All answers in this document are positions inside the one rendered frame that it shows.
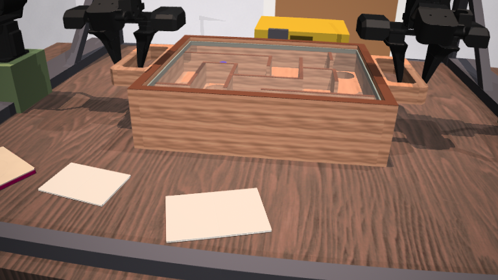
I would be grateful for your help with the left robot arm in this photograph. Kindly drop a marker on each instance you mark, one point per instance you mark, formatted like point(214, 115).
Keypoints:
point(436, 23)

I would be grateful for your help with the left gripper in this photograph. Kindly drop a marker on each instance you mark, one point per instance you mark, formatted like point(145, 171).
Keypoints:
point(378, 27)

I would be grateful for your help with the cream flat square panel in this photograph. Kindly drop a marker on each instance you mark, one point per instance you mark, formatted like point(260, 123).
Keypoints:
point(85, 184)

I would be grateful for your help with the wooden maze board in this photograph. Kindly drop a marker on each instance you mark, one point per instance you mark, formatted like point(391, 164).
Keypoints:
point(244, 105)

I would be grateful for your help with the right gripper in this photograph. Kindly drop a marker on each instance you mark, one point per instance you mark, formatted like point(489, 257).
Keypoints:
point(164, 18)

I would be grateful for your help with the tan square board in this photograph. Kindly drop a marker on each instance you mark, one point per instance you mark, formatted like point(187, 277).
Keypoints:
point(13, 168)

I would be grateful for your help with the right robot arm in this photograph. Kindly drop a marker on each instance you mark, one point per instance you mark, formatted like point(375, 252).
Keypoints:
point(102, 14)

